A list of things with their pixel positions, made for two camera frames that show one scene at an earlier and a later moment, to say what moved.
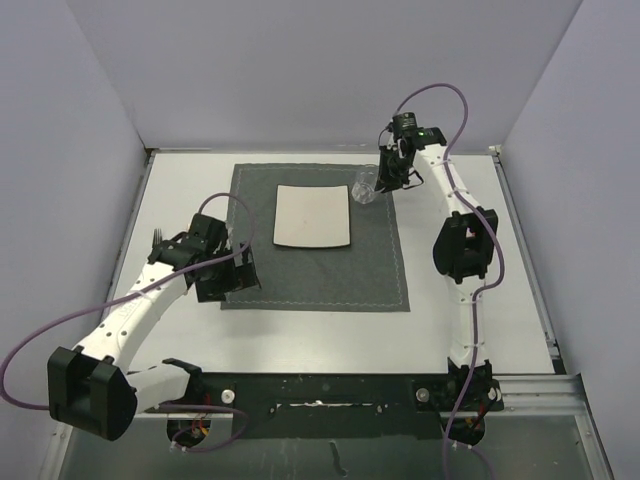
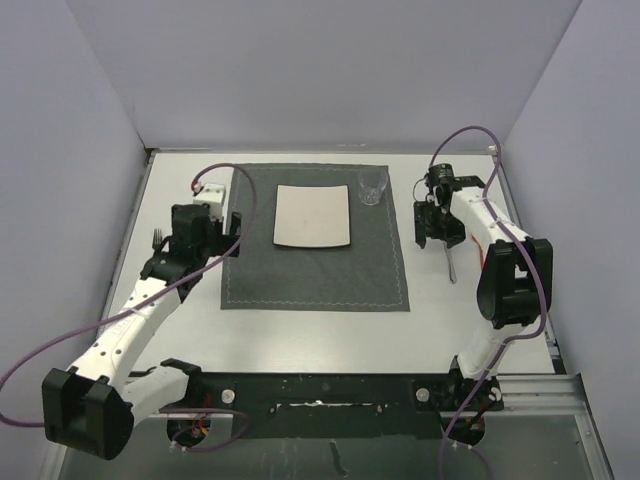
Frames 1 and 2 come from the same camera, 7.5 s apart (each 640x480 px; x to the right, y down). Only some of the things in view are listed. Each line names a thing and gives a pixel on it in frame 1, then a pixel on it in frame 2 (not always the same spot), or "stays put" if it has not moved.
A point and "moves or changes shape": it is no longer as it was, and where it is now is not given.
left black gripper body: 223,277 → 219,243
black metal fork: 157,238 stays put
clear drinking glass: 363,189 moves or changes shape
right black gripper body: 393,172 → 436,223
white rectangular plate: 312,215 stays put
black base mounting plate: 335,405 stays put
